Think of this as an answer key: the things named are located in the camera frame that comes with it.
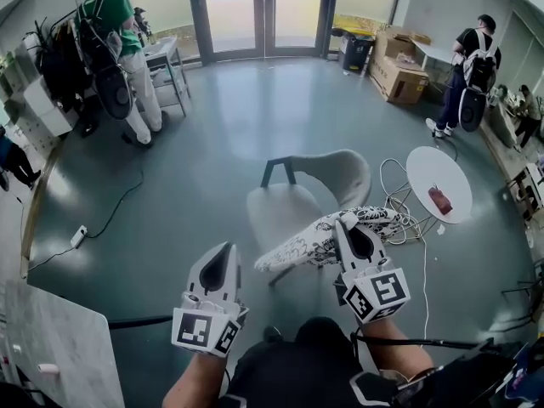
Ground white cable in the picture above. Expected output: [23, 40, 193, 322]
[378, 156, 431, 342]

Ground marble table with black legs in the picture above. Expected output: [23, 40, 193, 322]
[0, 280, 173, 408]

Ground round white side table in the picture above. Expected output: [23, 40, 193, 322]
[394, 145, 474, 246]

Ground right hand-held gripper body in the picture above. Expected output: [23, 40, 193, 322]
[332, 254, 412, 326]

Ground open cardboard box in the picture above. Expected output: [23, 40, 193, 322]
[375, 26, 433, 60]

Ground large cardboard box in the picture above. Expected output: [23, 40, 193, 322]
[366, 54, 430, 106]

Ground grey chair with dark legs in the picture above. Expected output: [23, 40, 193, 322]
[246, 148, 373, 287]

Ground white power strip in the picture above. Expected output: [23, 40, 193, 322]
[69, 224, 88, 249]

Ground clothes rack with dark clothes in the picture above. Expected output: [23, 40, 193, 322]
[39, 16, 94, 111]

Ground white black floral cushion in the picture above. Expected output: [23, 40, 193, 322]
[253, 205, 411, 274]

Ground person's black clothing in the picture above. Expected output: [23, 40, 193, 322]
[218, 315, 403, 408]

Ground person's right forearm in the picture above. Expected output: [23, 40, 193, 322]
[360, 318, 435, 377]

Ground black floor cable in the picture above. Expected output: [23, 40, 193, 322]
[83, 158, 146, 241]

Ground black bin with yellow bag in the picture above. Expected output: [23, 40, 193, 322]
[338, 31, 376, 75]

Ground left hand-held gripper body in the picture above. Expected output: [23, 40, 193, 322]
[170, 292, 251, 359]

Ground small white metal table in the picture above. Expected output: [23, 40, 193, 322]
[143, 35, 193, 117]

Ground black rig cable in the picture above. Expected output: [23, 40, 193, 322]
[349, 331, 505, 353]

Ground glass double doors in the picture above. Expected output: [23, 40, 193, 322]
[185, 0, 342, 66]

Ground person's left forearm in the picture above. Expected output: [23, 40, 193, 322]
[161, 349, 231, 408]

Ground red pouch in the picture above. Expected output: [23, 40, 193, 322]
[426, 184, 454, 217]

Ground white drawer cabinet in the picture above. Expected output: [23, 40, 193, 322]
[21, 76, 74, 138]

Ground long white table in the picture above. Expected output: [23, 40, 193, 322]
[413, 39, 461, 85]

